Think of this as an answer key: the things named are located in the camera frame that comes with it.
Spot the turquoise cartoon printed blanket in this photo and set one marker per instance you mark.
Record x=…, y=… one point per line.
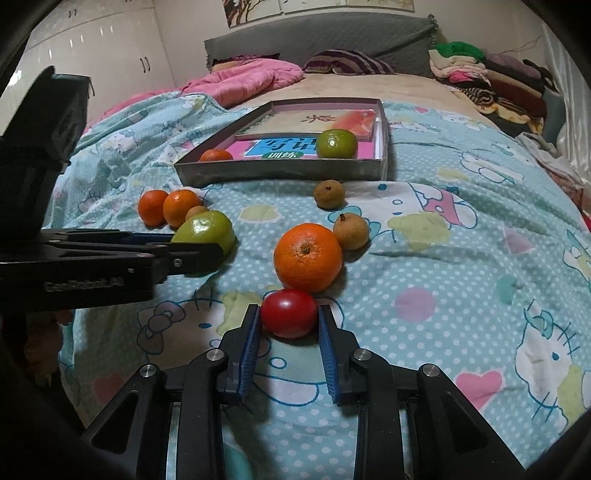
x=438, y=286

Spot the small tangerine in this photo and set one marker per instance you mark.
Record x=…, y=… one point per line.
x=180, y=207
x=216, y=156
x=151, y=207

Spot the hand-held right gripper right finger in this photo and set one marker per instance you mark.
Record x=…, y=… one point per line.
x=325, y=350

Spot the brown longan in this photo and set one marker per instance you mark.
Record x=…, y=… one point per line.
x=328, y=194
x=196, y=213
x=351, y=231

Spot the striped pillow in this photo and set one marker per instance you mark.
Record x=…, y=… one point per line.
x=346, y=62

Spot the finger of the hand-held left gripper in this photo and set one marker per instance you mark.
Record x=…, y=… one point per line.
x=184, y=258
x=147, y=237

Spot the tree painting wall poster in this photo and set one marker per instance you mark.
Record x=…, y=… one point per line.
x=258, y=8

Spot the red tomato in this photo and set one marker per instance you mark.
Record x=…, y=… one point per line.
x=288, y=314

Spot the green jujube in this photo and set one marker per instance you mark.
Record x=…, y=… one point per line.
x=203, y=228

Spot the white crumpled cloth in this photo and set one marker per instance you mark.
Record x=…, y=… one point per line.
x=545, y=147

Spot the grey headboard cover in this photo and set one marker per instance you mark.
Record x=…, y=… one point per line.
x=323, y=41

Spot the grey shallow cardboard box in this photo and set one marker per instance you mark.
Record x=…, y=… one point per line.
x=277, y=173

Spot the green citrus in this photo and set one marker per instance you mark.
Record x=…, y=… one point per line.
x=336, y=144

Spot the pink quilt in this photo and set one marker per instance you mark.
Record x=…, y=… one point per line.
x=249, y=78

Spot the pile of folded clothes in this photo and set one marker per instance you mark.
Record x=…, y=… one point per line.
x=498, y=83

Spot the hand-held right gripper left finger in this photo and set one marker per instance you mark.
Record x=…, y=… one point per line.
x=251, y=350

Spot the white curtain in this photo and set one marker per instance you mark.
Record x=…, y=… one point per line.
x=565, y=92

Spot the beige and orange book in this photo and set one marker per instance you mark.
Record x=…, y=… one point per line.
x=295, y=122

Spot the beige bed sheet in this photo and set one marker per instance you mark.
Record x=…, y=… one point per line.
x=369, y=87

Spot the white wardrobe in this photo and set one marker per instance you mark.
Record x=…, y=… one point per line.
x=101, y=46

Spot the large orange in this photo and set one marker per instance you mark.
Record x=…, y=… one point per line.
x=307, y=258

